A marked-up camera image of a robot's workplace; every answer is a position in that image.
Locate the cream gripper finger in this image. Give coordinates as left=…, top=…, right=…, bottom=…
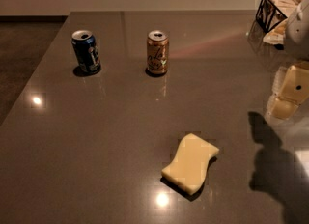
left=269, top=98, right=298, bottom=120

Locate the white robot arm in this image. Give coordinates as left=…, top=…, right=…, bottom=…
left=267, top=0, right=309, bottom=120

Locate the yellow wavy sponge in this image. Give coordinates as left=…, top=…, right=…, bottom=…
left=161, top=133, right=219, bottom=196

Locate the orange LaCroix can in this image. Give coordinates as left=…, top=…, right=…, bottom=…
left=147, top=30, right=169, bottom=75

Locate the blue soda can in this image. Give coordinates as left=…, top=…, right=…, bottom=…
left=71, top=30, right=101, bottom=74

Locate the black wire napkin holder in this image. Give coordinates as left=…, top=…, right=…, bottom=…
left=255, top=0, right=305, bottom=35

